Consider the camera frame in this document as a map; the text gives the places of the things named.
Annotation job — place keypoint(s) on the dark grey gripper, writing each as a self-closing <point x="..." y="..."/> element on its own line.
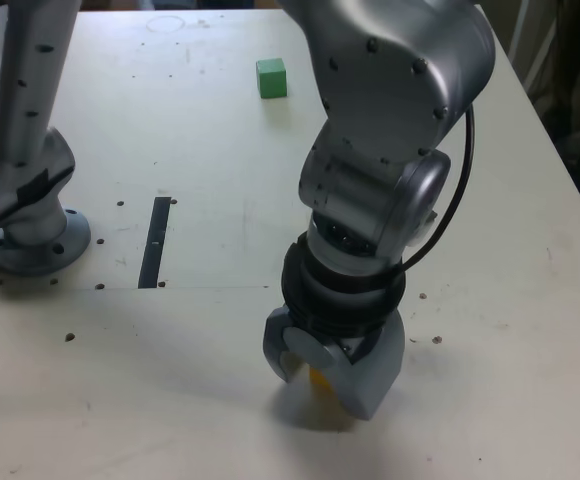
<point x="362" y="346"/>

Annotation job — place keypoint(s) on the yellow cube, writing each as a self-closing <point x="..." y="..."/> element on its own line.
<point x="320" y="380"/>

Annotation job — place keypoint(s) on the green cube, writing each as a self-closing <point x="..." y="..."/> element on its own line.
<point x="272" y="79"/>

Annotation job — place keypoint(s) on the black tape strip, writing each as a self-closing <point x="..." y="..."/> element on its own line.
<point x="152" y="250"/>

